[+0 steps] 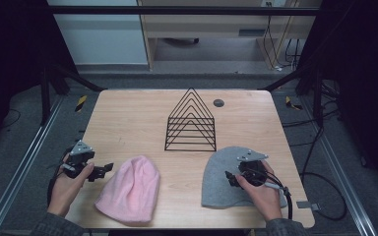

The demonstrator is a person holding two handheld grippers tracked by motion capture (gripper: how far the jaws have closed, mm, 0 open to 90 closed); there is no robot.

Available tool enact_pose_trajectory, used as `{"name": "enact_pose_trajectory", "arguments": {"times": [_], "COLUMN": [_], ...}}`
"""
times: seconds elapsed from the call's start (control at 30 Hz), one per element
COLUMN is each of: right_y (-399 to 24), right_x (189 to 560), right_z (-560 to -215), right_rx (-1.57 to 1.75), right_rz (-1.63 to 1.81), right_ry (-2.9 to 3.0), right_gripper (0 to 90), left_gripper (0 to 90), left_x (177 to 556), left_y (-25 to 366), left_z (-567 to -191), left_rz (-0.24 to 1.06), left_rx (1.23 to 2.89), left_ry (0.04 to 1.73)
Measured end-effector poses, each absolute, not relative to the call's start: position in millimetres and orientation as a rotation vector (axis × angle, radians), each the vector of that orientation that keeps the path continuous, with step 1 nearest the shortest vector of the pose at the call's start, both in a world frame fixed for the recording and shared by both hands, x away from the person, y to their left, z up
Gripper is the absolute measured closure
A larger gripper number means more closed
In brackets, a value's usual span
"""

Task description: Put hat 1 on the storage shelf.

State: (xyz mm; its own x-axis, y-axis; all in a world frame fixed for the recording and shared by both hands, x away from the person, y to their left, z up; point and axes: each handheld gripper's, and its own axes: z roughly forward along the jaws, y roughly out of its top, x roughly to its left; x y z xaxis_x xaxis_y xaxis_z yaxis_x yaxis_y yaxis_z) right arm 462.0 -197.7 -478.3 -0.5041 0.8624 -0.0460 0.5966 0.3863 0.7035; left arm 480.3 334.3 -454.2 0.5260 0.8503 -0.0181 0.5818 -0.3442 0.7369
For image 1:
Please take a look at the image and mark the white cabinet panel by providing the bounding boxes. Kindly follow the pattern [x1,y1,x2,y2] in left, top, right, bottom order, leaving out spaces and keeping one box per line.
[46,0,150,66]

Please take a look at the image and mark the person's left hand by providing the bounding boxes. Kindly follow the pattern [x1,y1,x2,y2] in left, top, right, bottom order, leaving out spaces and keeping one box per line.
[46,153,95,218]

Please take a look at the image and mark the grey knit beanie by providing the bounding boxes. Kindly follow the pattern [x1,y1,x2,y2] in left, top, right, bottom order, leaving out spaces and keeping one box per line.
[200,146,288,210]

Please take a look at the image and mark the aluminium floor rail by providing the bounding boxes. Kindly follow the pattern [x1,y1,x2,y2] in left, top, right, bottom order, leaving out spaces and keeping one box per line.
[0,94,66,236]
[298,97,378,236]

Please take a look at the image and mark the black and yellow tape strip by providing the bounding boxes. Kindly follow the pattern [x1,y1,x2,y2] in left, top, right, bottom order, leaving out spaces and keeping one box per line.
[74,94,89,113]
[284,95,303,111]

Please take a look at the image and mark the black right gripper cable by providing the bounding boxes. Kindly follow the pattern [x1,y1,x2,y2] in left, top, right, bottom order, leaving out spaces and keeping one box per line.
[242,166,294,221]

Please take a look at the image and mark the black floor cable loop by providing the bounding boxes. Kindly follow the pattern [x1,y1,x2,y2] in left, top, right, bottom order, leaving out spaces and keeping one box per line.
[282,107,348,222]

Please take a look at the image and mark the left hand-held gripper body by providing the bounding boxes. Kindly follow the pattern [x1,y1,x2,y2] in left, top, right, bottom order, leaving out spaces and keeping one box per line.
[62,140,96,180]

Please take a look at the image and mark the grey metal table bracket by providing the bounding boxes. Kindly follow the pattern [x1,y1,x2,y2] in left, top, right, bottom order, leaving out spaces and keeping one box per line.
[295,200,322,212]

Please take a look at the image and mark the black wire triangle rack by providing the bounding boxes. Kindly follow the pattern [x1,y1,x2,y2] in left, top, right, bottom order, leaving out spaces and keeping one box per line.
[163,87,218,152]

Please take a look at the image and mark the pink knit beanie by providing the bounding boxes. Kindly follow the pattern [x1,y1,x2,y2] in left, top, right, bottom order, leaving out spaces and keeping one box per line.
[94,154,161,226]

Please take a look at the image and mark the black metal stand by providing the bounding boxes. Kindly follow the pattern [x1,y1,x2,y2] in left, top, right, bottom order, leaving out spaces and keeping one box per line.
[38,62,107,126]
[261,60,326,127]

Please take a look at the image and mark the person's right hand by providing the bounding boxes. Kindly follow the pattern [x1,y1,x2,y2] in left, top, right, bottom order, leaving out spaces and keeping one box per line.
[234,159,284,223]

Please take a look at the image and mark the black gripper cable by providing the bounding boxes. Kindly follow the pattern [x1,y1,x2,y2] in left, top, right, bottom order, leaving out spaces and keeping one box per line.
[46,148,75,208]
[242,166,294,221]

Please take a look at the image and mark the hanging black and yellow cables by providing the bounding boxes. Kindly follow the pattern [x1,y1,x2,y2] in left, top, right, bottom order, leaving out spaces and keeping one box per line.
[263,0,302,72]

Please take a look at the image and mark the black horizontal frame bar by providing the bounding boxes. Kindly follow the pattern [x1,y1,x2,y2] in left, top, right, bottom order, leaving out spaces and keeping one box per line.
[45,5,321,16]

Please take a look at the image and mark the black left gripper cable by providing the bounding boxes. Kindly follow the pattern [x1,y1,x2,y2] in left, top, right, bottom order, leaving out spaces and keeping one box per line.
[46,148,75,208]

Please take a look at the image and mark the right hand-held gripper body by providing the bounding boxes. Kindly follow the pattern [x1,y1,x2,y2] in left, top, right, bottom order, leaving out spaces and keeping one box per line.
[236,148,270,188]

